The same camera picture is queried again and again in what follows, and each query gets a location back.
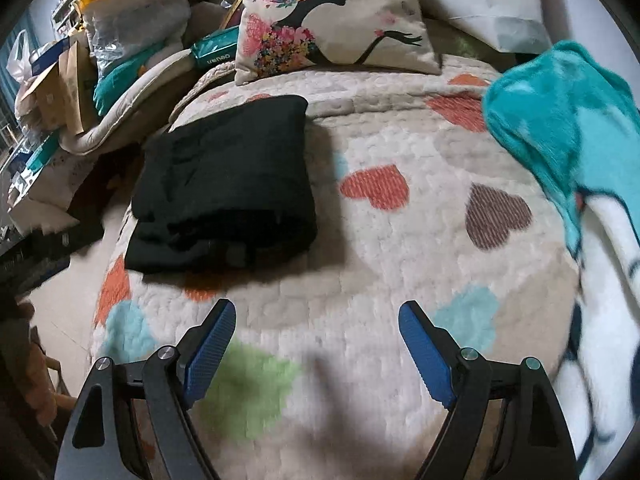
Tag teal and white fleece blanket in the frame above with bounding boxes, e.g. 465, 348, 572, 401
482, 40, 640, 480

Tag white and teal box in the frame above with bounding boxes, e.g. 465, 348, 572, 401
20, 132, 63, 176

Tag teal plastic package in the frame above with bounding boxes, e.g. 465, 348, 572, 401
94, 42, 168, 117

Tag floral silhouette printed cushion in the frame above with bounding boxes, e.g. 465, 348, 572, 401
234, 0, 443, 86

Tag brown paper bag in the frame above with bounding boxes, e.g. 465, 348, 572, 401
57, 40, 101, 136

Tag beige padded mat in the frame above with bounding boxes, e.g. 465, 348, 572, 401
60, 50, 201, 156

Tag black pants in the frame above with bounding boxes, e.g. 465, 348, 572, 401
124, 94, 318, 276

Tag white plastic bag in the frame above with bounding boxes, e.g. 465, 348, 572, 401
5, 30, 33, 83

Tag clear plastic bag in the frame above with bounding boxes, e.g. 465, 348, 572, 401
82, 0, 193, 76

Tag teal wet wipes packet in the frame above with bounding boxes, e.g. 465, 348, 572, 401
190, 27, 246, 72

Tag cardboard box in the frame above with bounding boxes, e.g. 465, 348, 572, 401
15, 60, 66, 126

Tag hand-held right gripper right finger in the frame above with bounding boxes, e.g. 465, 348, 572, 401
398, 300, 581, 480

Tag heart pattern quilt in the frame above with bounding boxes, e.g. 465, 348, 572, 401
90, 52, 583, 480

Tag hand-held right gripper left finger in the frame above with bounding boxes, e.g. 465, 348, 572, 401
54, 298, 237, 480

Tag wooden furniture frame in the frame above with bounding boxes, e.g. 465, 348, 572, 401
0, 300, 76, 441

